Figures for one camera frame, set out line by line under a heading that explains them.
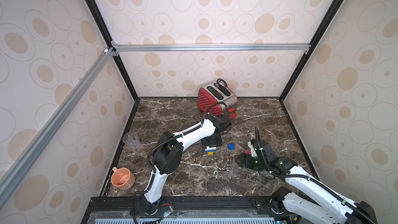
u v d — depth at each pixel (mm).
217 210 729
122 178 809
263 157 603
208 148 796
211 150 872
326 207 450
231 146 919
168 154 501
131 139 947
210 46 875
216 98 944
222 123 646
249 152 763
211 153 896
